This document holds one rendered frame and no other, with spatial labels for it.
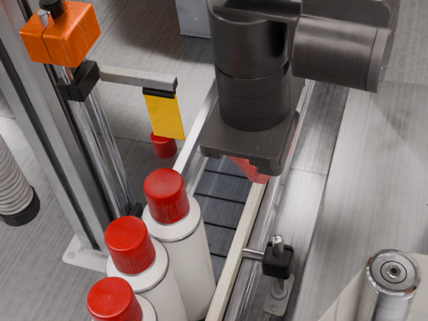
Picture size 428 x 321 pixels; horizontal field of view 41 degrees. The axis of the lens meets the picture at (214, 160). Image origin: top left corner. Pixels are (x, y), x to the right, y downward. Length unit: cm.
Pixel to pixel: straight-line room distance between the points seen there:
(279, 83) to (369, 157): 33
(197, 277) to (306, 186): 28
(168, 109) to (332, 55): 17
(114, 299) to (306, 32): 22
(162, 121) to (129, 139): 35
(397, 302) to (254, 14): 22
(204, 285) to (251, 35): 26
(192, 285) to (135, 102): 43
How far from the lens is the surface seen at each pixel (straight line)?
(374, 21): 37
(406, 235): 67
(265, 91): 42
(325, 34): 37
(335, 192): 69
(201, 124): 66
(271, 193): 69
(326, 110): 86
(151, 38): 102
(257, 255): 61
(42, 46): 44
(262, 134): 45
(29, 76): 51
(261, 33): 39
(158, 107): 49
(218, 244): 65
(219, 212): 68
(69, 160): 58
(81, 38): 44
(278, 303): 67
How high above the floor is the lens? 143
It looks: 49 degrees down
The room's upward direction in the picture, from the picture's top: 9 degrees counter-clockwise
